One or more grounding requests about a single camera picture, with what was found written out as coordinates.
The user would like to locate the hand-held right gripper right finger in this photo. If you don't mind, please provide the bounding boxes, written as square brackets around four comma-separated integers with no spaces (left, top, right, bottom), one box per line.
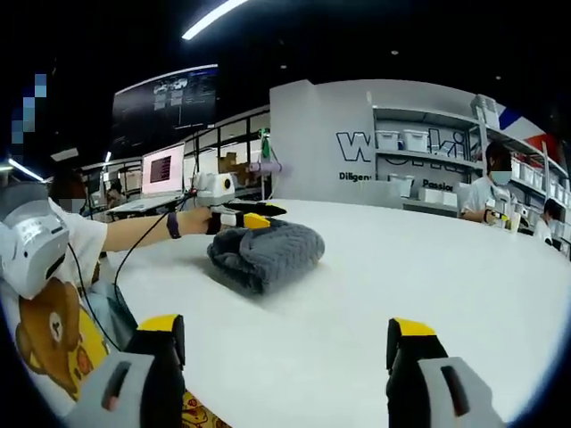
[385,317,505,428]

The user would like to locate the grey monitor desk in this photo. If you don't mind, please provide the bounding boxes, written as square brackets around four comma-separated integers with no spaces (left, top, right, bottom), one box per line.
[106,193,191,222]

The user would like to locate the large dark wall screen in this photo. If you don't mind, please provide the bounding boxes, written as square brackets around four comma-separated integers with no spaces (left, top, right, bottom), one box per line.
[111,63,219,148]

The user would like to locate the purple roll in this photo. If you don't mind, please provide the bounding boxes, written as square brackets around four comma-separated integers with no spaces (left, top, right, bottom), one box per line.
[248,160,285,174]

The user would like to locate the dark wristband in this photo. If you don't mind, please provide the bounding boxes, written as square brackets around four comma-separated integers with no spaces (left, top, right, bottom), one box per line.
[166,211,183,241]

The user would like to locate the computer monitor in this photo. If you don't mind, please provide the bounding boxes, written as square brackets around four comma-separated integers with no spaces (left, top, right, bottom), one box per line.
[141,142,186,197]

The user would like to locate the light blue trousers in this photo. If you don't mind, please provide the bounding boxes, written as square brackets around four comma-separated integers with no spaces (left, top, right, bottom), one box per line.
[87,280,139,351]

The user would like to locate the shelf with white bins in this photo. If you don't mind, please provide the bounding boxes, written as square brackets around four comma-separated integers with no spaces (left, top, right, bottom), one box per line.
[374,93,571,210]

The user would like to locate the person's own head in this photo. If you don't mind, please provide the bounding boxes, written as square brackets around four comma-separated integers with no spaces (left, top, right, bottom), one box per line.
[47,167,90,219]

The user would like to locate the white table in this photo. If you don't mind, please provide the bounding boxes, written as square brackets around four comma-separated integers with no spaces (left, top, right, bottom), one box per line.
[104,198,571,428]

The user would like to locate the ceiling light strip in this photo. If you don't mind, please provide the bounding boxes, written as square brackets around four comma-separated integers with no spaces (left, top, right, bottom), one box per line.
[6,157,46,183]
[180,0,251,41]

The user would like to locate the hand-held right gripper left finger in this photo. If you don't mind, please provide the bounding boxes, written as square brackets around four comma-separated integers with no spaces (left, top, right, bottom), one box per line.
[64,314,186,428]

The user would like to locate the person's left hand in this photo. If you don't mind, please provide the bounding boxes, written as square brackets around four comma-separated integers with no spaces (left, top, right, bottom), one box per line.
[181,207,224,236]

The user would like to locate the grey towel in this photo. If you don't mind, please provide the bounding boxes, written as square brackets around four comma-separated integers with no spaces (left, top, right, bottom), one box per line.
[206,221,326,296]

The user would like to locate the brown cardboard box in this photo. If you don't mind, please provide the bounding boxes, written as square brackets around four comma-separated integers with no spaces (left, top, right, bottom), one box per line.
[217,152,251,184]

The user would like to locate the grey chair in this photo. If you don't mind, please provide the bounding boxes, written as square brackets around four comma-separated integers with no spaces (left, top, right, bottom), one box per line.
[374,180,405,210]

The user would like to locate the white chest device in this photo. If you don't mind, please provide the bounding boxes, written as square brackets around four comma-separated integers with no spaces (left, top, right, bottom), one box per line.
[0,182,71,300]

